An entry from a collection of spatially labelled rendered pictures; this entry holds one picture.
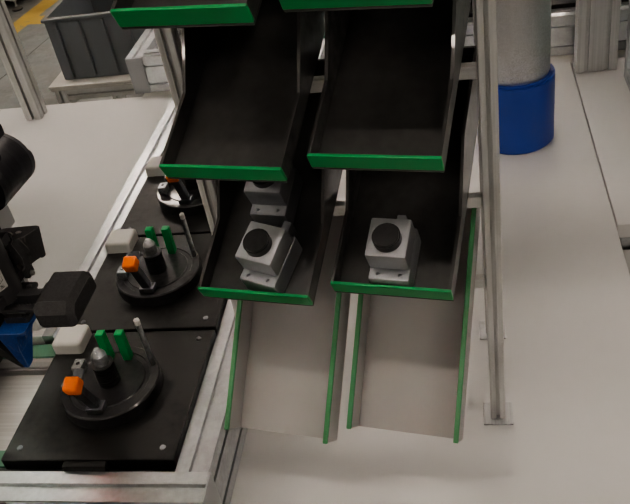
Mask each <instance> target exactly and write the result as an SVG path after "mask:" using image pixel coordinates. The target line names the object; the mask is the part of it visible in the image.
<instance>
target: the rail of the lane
mask: <svg viewBox="0 0 630 504"><path fill-rule="evenodd" d="M62 469H63V471H0V502H47V503H86V504H223V503H222V501H221V498H220V495H219V493H218V490H217V487H216V484H215V482H214V479H213V476H212V473H211V472H110V468H109V465H108V463H107V462H106V461H65V462H64V463H63V465H62Z"/></svg>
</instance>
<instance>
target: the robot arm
mask: <svg viewBox="0 0 630 504"><path fill-rule="evenodd" d="M34 171H35V159H34V156H33V154H32V152H31V151H30V150H28V149H27V147H26V146H25V145H24V144H23V143H22V142H21V141H19V140H18V139H16V138H15V137H13V136H11V135H8V134H6V133H4V130H3V128H2V126H1V124H0V210H2V209H3V208H4V207H5V206H6V205H7V204H8V203H9V201H10V200H11V199H12V198H13V197H14V196H15V194H16V193H17V192H18V191H19V190H20V189H21V187H22V186H23V185H24V184H25V183H26V182H27V181H28V179H29V178H30V177H31V176H32V175H33V173H34ZM45 255H46V253H45V249H44V245H43V241H42V236H41V232H40V228H39V226H37V225H34V226H23V227H12V228H4V229H0V356H2V357H4V358H6V359H7V360H9V361H11V362H13V363H15V364H16V365H18V366H20V367H30V365H31V363H32V361H33V342H32V327H33V323H34V321H35V320H36V318H37V320H38V322H39V324H40V325H41V326H42V327H44V328H51V327H74V326H76V325H77V324H78V322H79V320H80V318H81V316H82V315H83V313H84V311H85V309H86V307H87V305H88V303H89V301H90V299H91V297H92V295H93V293H94V291H95V289H96V287H97V286H96V283H95V281H94V278H93V277H92V275H91V274H90V273H89V272H86V271H66V272H54V273H53V275H52V276H51V278H50V280H49V281H48V282H46V284H45V285H44V287H43V288H39V289H38V288H37V287H38V285H39V284H38V282H22V280H23V278H24V277H25V278H26V279H27V278H31V277H32V276H33V275H35V270H34V268H33V266H32V263H33V262H35V261H36V260H37V259H39V258H40V257H41V258H43V257H44V256H45ZM0 504H6V503H5V502H0Z"/></svg>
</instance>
